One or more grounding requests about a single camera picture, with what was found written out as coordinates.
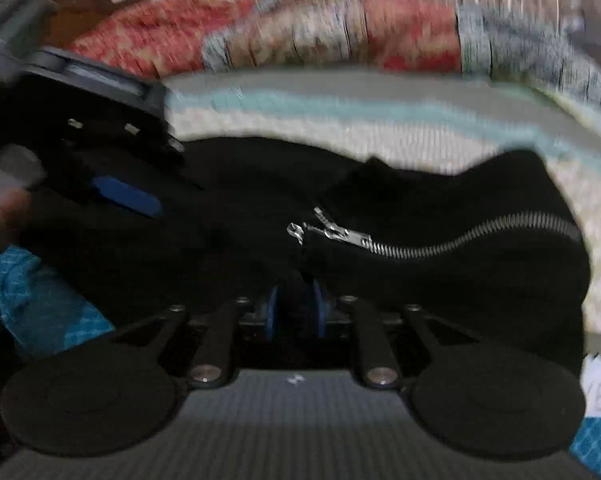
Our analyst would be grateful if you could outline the black pants with zipper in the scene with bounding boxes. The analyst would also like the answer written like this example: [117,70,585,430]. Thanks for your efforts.
[25,135,593,378]

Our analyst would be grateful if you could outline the person's left hand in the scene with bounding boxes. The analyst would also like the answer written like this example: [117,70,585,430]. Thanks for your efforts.
[0,190,31,252]

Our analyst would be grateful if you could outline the carved wooden headboard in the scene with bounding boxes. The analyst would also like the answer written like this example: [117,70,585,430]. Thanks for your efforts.
[42,0,145,49]

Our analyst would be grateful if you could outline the red floral patchwork quilt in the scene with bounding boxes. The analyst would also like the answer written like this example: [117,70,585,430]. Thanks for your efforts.
[70,0,601,113]

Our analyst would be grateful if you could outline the patterned bedsheet with teal stripes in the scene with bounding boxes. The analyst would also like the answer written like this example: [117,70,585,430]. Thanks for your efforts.
[0,67,601,479]

